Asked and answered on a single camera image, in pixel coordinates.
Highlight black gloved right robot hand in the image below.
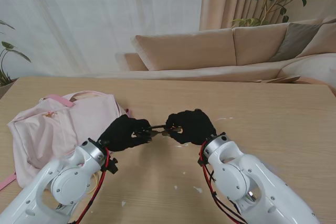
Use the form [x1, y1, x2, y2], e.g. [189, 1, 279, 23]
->
[165, 109, 218, 146]

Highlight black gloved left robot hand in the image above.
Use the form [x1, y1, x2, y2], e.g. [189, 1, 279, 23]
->
[97, 115, 154, 153]

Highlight dark sunglasses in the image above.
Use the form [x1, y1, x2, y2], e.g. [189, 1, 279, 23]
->
[132, 124, 184, 140]

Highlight pale pink backpack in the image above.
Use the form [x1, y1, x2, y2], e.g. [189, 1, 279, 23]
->
[0, 90, 132, 190]

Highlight beige sofa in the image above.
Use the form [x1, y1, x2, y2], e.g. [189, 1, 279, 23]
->
[114, 16, 336, 88]

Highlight flat wooden tray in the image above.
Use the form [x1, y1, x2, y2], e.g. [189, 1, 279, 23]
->
[253, 75, 301, 84]

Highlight white sheer curtain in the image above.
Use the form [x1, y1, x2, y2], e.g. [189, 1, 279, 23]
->
[0, 0, 205, 78]

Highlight beige pleated curtain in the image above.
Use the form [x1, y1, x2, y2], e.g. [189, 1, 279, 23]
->
[198, 0, 289, 31]

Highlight white sofa cushion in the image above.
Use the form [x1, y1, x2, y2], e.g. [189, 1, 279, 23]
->
[278, 52, 336, 88]

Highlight grey brown sofa cushion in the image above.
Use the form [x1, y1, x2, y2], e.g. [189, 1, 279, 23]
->
[269, 22, 325, 62]

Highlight broad leaf green plant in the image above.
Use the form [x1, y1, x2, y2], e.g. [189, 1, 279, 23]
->
[0, 19, 32, 87]

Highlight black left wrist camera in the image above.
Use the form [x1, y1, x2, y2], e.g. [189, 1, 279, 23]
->
[106, 157, 119, 175]

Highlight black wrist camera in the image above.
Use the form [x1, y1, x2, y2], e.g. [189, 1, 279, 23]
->
[198, 155, 211, 167]
[106, 157, 119, 175]

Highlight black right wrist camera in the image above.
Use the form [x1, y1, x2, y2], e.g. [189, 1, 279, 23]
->
[198, 155, 211, 167]

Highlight left arm red cable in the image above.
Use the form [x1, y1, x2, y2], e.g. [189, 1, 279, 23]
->
[68, 147, 110, 224]

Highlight arm red cable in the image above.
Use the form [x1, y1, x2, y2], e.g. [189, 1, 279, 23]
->
[198, 141, 247, 224]
[68, 147, 110, 224]

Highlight right arm red cable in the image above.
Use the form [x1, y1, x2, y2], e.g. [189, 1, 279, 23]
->
[198, 141, 247, 224]

